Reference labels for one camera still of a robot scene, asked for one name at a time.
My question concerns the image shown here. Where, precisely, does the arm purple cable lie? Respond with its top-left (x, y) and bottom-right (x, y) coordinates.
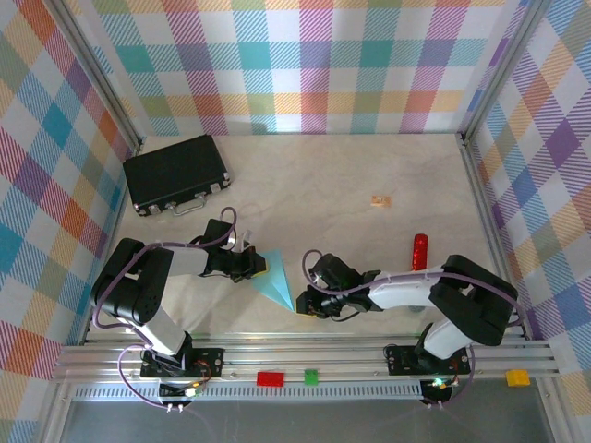
top-left (90, 207), bottom-right (238, 412)
top-left (301, 249), bottom-right (522, 410)

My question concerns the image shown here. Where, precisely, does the aluminium mounting rail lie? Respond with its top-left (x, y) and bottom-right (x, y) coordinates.
top-left (49, 336), bottom-right (563, 385)

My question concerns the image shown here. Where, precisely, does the black controller board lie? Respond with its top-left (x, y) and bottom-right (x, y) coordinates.
top-left (422, 377), bottom-right (454, 401)
top-left (158, 381), bottom-right (205, 402)

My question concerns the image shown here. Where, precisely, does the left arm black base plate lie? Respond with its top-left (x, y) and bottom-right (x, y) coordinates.
top-left (139, 346), bottom-right (226, 380)

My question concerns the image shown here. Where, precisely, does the slotted grey cable duct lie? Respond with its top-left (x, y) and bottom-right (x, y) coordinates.
top-left (68, 385), bottom-right (428, 402)

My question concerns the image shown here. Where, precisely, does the black briefcase with metal handle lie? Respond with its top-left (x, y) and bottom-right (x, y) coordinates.
top-left (122, 134), bottom-right (233, 218)

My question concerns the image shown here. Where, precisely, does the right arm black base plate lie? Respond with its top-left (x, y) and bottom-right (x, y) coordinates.
top-left (385, 343), bottom-right (473, 377)

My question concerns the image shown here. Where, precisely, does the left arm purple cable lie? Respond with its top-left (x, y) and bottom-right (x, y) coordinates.
top-left (90, 207), bottom-right (238, 412)

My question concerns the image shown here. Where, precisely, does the red microphone with silver head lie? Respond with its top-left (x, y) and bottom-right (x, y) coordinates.
top-left (408, 233), bottom-right (430, 316)

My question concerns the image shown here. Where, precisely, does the aluminium side rail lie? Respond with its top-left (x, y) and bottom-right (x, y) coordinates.
top-left (459, 133), bottom-right (530, 342)

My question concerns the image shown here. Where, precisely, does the light blue cloth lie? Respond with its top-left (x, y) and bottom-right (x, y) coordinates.
top-left (251, 248), bottom-right (296, 313)

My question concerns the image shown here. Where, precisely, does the aluminium frame post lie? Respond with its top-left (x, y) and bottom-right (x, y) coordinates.
top-left (459, 0), bottom-right (553, 147)
top-left (45, 0), bottom-right (147, 156)

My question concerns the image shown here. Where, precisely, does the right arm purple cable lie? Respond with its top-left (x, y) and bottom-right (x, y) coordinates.
top-left (301, 249), bottom-right (522, 410)

